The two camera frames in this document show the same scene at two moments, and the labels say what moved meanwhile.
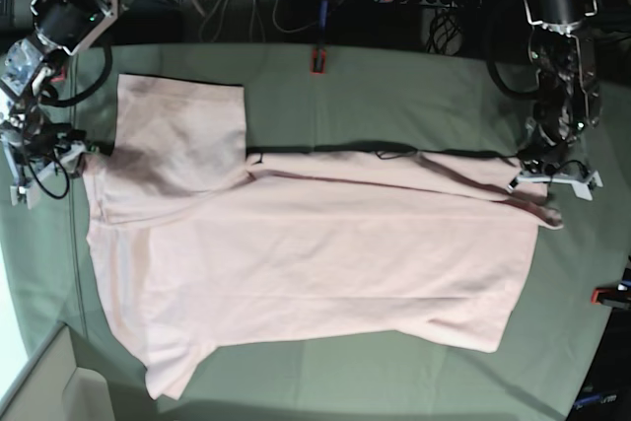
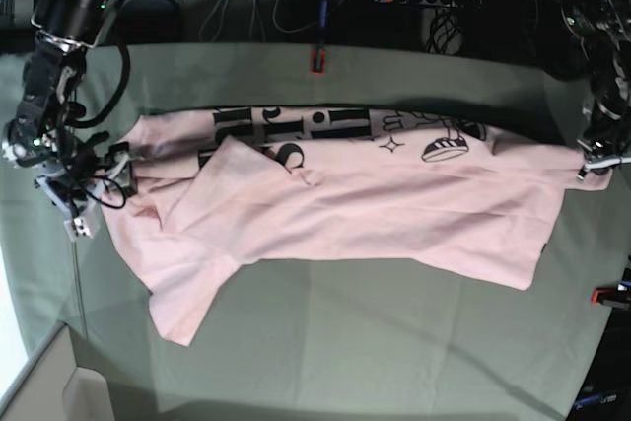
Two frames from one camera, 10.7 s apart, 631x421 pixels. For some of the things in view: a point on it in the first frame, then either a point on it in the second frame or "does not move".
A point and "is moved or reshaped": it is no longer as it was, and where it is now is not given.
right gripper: x=556 y=162 → x=602 y=155
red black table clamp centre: x=318 y=61 does not move
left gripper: x=31 y=146 → x=92 y=174
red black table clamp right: x=613 y=296 does not move
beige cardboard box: x=51 y=386 does not move
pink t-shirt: x=198 y=244 is moved or reshaped
